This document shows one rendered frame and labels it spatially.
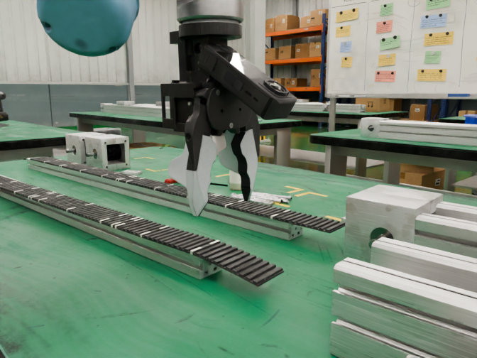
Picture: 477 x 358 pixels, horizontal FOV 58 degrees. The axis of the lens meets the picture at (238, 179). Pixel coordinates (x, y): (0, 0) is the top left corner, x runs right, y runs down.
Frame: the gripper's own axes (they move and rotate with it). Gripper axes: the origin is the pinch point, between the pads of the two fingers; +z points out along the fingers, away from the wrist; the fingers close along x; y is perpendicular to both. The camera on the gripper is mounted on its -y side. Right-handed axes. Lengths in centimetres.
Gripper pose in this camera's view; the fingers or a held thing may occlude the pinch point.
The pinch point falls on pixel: (227, 201)
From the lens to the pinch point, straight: 51.3
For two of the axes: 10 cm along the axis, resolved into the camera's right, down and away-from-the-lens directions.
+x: -6.7, 1.7, -7.2
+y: -7.4, -1.3, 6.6
